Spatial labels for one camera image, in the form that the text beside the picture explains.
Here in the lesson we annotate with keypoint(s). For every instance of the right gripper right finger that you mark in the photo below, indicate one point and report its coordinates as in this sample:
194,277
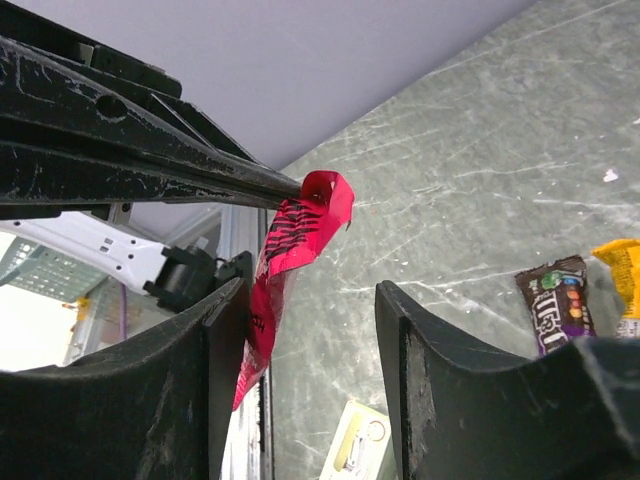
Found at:
460,408

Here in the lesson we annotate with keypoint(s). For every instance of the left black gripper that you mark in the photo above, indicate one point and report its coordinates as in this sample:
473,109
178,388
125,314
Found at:
73,139

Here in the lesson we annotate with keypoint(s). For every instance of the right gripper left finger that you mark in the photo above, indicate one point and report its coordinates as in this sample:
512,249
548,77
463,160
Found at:
156,406

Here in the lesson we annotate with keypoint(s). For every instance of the red Himalaya candy pouch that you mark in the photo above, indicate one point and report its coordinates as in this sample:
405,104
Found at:
301,229

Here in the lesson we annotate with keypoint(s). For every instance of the brown purple M&M's pack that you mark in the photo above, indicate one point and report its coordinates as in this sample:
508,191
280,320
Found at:
556,297

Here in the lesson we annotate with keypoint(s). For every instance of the yellow candy bar wrapper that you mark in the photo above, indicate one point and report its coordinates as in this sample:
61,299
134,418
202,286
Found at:
622,257

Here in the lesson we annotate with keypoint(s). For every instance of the white green small box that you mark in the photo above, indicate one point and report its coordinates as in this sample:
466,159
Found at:
361,448

